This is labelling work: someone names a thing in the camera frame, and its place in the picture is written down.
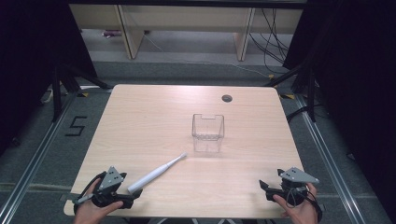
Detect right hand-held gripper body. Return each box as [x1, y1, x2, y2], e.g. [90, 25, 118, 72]
[278, 166, 320, 207]

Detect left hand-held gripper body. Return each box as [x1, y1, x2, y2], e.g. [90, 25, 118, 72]
[91, 166, 135, 210]

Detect white electric toothbrush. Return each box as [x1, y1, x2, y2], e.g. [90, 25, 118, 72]
[127, 151, 188, 195]

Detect clear plastic container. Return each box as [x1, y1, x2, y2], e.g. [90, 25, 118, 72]
[191, 113, 225, 154]

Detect person's right hand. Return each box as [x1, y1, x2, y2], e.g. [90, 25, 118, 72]
[273, 182, 319, 224]

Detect person's left hand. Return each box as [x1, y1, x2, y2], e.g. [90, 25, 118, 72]
[73, 177, 124, 224]

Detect black metal stand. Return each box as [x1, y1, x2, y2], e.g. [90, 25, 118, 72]
[50, 63, 114, 123]
[263, 59, 319, 123]

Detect black curtain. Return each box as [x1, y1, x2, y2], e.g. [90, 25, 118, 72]
[282, 0, 396, 216]
[0, 0, 98, 157]

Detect pink object under desk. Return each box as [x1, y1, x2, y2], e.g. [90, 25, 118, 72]
[102, 29, 123, 39]

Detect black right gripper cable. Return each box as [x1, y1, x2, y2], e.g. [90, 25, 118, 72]
[285, 186, 324, 222]

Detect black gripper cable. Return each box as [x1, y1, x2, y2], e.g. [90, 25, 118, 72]
[72, 171, 107, 216]
[285, 186, 324, 222]

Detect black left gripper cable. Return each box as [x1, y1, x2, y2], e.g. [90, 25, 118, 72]
[72, 171, 107, 216]

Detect metal floor rail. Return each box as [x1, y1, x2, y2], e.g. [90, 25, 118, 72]
[0, 91, 79, 224]
[293, 92, 369, 224]

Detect black floor cable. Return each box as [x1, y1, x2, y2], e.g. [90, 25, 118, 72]
[285, 105, 310, 123]

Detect thick white cable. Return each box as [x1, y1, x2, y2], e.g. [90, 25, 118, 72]
[39, 88, 54, 105]

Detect black hanging cables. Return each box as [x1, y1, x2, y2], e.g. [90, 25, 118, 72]
[247, 7, 294, 75]

